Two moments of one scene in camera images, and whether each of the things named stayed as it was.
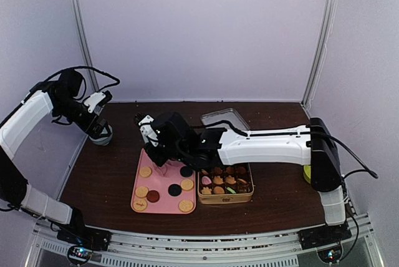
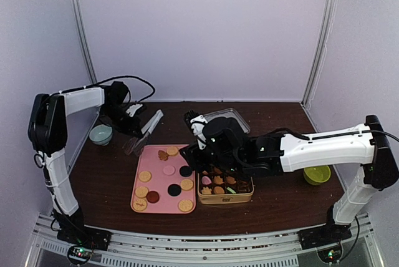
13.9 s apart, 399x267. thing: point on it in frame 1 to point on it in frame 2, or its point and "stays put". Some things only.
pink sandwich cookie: [206, 180] stays put
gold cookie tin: [222, 184] stays put
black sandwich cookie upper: [186, 171] stays put
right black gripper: [159, 159] to [192, 157]
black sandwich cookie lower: [174, 189] stays put
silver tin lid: [227, 114] stays put
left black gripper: [94, 132] to [134, 124]
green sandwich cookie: [231, 190] stays put
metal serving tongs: [164, 166] to [134, 146]
